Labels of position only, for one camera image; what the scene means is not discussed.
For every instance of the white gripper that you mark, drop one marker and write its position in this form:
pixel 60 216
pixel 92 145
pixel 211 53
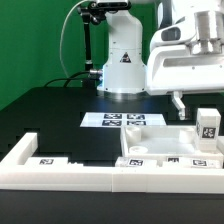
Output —
pixel 172 68

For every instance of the white square tabletop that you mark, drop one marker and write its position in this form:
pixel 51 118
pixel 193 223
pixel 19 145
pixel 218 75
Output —
pixel 161 141

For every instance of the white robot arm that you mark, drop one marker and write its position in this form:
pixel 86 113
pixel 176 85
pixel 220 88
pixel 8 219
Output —
pixel 124 73

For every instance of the white tag sheet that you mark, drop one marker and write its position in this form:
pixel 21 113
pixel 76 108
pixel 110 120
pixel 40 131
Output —
pixel 116 120

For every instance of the white U-shaped obstacle fence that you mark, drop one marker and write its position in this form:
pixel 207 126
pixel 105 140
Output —
pixel 17 174

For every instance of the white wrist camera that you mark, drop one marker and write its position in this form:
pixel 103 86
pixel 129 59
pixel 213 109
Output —
pixel 179 33

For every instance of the black camera pole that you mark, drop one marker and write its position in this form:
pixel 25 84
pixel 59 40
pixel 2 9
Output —
pixel 90 14

